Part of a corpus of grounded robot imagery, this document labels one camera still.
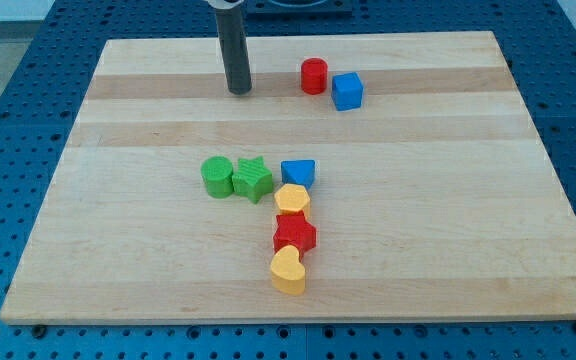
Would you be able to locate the light wooden board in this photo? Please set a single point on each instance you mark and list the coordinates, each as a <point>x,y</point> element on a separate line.
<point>435,201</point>

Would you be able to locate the red star block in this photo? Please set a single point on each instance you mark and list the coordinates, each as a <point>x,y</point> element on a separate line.
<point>295,230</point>

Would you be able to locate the yellow hexagon block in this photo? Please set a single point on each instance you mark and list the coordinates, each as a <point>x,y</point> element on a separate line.
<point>291,199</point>

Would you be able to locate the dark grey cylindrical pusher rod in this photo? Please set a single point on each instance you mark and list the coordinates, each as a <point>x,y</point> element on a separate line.
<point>233,45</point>

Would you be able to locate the green cylinder block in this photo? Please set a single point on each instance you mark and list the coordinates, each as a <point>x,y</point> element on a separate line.
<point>217,174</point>

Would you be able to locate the yellow heart block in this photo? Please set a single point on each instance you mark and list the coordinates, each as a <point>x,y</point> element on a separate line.
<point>288,274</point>

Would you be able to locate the red cylinder block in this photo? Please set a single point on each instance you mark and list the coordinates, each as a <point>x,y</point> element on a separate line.
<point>314,72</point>

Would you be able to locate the green star block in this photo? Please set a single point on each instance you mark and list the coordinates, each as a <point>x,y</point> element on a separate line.
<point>252,179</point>

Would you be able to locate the blue triangle block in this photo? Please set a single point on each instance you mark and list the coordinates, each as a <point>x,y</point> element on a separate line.
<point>298,172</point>

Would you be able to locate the blue cube block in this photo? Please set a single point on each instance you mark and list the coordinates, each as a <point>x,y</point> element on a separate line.
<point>347,91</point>

